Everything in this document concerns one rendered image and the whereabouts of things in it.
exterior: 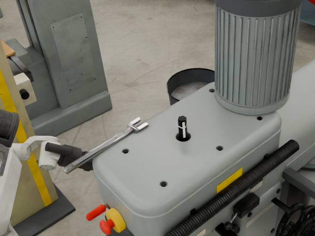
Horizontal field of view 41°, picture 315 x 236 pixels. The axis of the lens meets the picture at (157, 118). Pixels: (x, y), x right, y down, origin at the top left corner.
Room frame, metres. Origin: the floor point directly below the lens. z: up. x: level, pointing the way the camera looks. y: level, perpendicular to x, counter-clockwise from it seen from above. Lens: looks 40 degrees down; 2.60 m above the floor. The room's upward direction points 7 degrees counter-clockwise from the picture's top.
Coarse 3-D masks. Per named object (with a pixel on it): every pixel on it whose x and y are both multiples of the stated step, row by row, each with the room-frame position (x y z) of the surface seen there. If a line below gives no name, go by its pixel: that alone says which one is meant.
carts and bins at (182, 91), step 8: (184, 72) 2.95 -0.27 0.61; (192, 72) 2.96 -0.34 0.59; (200, 72) 2.95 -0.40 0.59; (208, 72) 2.92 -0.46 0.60; (168, 80) 2.84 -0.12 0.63; (176, 80) 2.91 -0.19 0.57; (184, 80) 2.95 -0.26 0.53; (192, 80) 2.96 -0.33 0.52; (200, 80) 2.95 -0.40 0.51; (208, 80) 2.92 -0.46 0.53; (168, 88) 2.79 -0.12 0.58; (176, 88) 2.88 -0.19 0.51; (184, 88) 2.87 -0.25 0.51; (192, 88) 2.85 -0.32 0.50; (176, 96) 2.77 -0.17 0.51; (184, 96) 2.76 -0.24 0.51
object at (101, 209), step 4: (100, 204) 0.74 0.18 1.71; (96, 208) 0.73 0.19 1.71; (100, 208) 0.73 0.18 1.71; (104, 208) 0.73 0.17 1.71; (92, 212) 0.72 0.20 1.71; (96, 212) 0.72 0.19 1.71; (100, 212) 0.72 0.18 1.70; (88, 216) 0.70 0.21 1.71; (92, 216) 0.71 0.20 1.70; (96, 216) 0.71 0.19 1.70; (88, 220) 0.70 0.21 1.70
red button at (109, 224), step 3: (99, 222) 0.64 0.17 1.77; (102, 222) 0.63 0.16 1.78; (105, 222) 0.62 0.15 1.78; (108, 222) 0.63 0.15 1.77; (111, 222) 0.63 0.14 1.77; (102, 225) 0.62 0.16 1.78; (105, 225) 0.62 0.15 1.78; (108, 225) 0.62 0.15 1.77; (111, 225) 0.63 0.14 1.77; (114, 225) 0.63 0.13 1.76; (102, 228) 0.62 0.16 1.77; (105, 228) 0.61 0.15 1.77; (108, 228) 0.61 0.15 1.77; (111, 228) 0.62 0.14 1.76; (105, 231) 0.61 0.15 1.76; (108, 231) 0.61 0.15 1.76; (108, 234) 0.61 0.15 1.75
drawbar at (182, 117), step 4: (180, 116) 0.78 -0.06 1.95; (184, 116) 0.78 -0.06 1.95; (180, 120) 0.77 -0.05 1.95; (184, 120) 0.77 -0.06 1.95; (180, 124) 0.77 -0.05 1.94; (180, 128) 0.77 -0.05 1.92; (180, 132) 0.77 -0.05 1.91; (180, 136) 0.77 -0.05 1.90; (180, 140) 0.77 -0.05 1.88; (184, 140) 0.77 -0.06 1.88
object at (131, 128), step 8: (136, 120) 0.85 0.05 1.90; (128, 128) 0.82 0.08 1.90; (136, 128) 0.82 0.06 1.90; (120, 136) 0.79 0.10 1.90; (104, 144) 0.77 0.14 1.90; (112, 144) 0.77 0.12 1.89; (88, 152) 0.75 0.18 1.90; (96, 152) 0.75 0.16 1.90; (80, 160) 0.72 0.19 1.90; (88, 160) 0.73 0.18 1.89; (64, 168) 0.70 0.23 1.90; (72, 168) 0.70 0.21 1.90
